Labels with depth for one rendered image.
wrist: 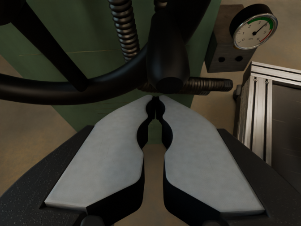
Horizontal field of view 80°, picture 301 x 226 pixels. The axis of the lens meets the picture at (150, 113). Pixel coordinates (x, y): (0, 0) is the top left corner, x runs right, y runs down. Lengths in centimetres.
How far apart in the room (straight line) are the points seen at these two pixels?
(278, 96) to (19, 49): 89
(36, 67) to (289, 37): 149
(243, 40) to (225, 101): 75
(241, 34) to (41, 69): 42
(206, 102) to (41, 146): 89
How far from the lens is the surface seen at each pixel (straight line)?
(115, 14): 22
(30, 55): 47
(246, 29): 34
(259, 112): 81
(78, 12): 37
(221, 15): 45
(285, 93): 95
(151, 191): 86
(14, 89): 24
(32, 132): 114
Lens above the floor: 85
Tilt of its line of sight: 60 degrees down
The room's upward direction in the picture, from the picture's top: 5 degrees counter-clockwise
